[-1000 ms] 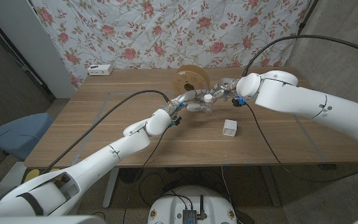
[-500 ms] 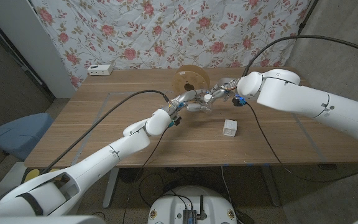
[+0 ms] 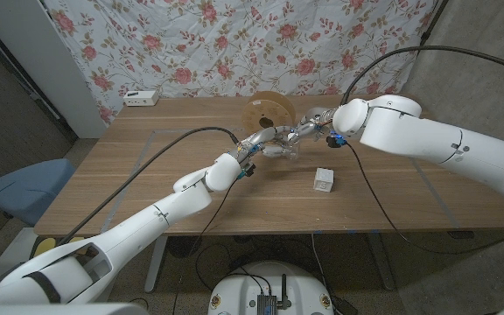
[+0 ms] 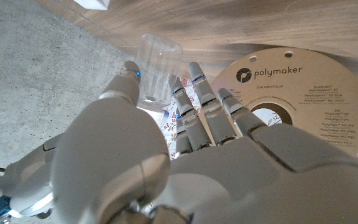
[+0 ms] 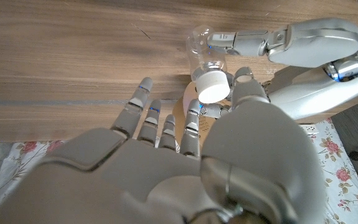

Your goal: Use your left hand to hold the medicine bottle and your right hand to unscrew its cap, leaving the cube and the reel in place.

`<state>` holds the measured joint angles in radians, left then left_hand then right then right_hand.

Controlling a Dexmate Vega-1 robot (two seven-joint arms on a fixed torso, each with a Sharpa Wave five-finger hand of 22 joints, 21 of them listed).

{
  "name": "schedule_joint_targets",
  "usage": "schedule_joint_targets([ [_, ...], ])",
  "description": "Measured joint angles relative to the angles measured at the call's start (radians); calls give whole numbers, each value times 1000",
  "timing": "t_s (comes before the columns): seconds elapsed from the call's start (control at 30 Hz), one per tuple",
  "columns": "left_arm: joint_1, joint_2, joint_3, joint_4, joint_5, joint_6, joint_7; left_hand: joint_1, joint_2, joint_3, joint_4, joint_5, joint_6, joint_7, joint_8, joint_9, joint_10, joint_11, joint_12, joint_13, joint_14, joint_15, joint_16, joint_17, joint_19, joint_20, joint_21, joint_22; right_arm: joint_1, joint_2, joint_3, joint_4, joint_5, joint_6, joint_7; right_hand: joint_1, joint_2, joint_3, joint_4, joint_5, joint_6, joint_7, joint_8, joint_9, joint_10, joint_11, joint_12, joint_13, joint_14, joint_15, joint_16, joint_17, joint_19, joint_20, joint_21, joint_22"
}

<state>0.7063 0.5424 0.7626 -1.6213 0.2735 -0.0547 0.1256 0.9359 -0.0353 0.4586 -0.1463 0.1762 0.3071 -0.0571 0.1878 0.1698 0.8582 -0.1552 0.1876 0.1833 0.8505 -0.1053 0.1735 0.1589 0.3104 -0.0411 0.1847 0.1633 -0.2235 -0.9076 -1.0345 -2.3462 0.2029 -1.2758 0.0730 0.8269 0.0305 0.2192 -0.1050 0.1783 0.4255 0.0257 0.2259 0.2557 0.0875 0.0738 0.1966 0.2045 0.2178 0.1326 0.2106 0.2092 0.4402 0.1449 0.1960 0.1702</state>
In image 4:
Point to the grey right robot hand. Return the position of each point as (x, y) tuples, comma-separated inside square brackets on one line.
[(26, 183)]

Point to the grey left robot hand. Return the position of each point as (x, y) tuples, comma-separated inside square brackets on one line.
[(228, 180)]

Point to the clear medicine bottle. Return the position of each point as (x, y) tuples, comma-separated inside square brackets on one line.
[(158, 65)]

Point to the cardboard filament reel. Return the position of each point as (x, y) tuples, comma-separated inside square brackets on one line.
[(315, 96)]

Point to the white cube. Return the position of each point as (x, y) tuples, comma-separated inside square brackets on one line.
[(93, 3)]

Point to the floral backdrop cloth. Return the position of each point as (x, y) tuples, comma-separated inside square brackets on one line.
[(171, 127)]

